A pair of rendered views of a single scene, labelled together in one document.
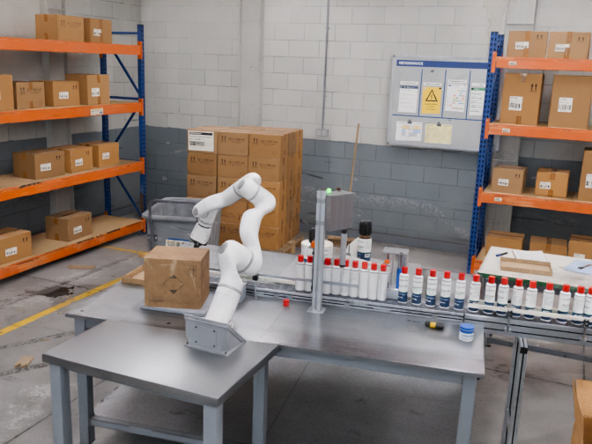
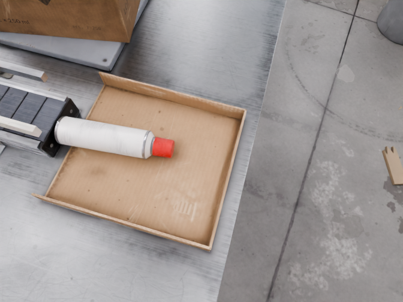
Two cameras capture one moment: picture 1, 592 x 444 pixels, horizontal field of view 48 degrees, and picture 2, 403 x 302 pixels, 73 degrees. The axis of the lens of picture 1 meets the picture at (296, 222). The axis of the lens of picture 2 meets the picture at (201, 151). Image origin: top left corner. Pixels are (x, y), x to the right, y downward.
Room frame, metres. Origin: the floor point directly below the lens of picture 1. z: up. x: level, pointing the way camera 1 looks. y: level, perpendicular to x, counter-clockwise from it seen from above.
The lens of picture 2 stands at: (3.96, 0.93, 1.30)
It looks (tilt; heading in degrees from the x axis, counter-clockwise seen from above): 66 degrees down; 178
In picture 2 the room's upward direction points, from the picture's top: 4 degrees clockwise
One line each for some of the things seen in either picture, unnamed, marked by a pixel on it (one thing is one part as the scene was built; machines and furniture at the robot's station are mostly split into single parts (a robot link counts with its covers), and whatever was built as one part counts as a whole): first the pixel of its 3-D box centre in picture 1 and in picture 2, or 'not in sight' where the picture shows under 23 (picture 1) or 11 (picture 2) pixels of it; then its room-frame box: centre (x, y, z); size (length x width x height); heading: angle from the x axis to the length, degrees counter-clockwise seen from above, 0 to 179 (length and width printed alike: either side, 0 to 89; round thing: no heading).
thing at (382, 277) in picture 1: (382, 282); not in sight; (3.43, -0.49, 0.98); 0.05 x 0.05 x 0.20
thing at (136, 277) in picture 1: (154, 276); (149, 153); (3.77, 0.84, 0.85); 0.30 x 0.26 x 0.04; 75
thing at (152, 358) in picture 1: (182, 340); not in sight; (2.95, 0.53, 0.81); 0.90 x 0.90 x 0.04; 67
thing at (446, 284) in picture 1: (446, 289); not in sight; (3.34, -0.82, 0.98); 0.05 x 0.05 x 0.20
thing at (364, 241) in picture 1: (364, 241); not in sight; (4.06, -0.44, 1.04); 0.09 x 0.09 x 0.29
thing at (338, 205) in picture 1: (335, 210); not in sight; (3.41, -0.21, 1.38); 0.17 x 0.10 x 0.19; 131
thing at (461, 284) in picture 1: (460, 291); not in sight; (3.33, -0.89, 0.98); 0.05 x 0.05 x 0.20
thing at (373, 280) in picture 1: (373, 281); not in sight; (3.44, -0.44, 0.98); 0.05 x 0.05 x 0.20
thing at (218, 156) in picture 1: (246, 189); not in sight; (7.42, 0.59, 0.70); 1.20 x 0.82 x 1.39; 73
